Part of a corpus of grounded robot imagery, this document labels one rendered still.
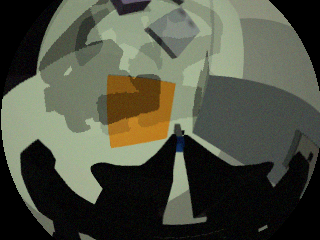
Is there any orange flat square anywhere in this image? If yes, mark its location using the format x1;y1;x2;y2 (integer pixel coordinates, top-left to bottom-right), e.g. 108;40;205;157
107;75;176;148

